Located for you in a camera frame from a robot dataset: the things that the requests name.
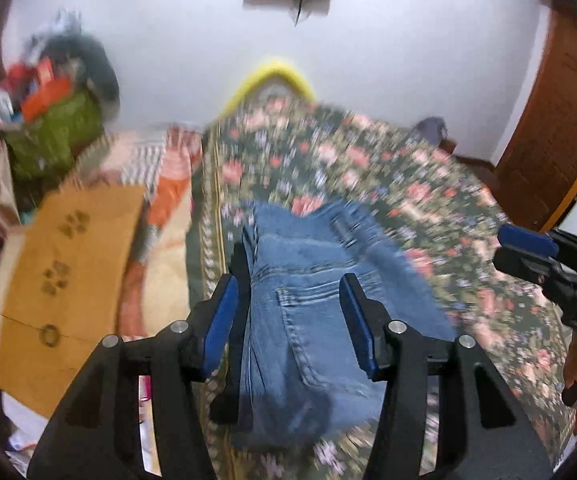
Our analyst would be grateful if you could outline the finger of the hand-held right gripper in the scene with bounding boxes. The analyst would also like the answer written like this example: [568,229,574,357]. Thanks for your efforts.
[497,225,561,261]
[492,245,569,301]

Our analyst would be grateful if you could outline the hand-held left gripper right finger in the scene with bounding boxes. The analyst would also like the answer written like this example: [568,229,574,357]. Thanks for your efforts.
[339,273,554,480]

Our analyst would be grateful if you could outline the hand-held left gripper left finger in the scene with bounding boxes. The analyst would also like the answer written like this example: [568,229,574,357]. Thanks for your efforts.
[27,273,242,480]

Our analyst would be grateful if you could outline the blue denim pants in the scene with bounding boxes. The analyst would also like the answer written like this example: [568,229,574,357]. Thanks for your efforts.
[231,200,456,453]

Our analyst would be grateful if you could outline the black pants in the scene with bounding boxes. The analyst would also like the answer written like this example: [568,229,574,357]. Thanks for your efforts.
[210,242,254,433]

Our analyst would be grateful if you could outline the wooden door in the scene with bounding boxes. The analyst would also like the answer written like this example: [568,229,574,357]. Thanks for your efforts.
[493,10,577,233]

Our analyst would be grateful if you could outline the striped blanket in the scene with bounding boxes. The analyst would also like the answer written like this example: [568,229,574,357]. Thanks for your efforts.
[76,127,204,341]

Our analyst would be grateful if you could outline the dark bag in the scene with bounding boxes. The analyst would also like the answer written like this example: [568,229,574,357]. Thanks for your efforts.
[415,116,451,148]

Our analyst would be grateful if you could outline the floral blanket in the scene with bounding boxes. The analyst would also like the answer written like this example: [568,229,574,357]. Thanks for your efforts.
[188,95,577,480]

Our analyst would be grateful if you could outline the white cloth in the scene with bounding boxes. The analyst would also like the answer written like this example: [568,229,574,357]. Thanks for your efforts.
[1,390,59,466]

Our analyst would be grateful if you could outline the green bag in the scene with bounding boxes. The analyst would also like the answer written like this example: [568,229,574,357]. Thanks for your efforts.
[6,85,104,181]

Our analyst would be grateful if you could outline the yellow plush item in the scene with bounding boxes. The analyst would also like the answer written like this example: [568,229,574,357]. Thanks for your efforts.
[223,56,316,116]

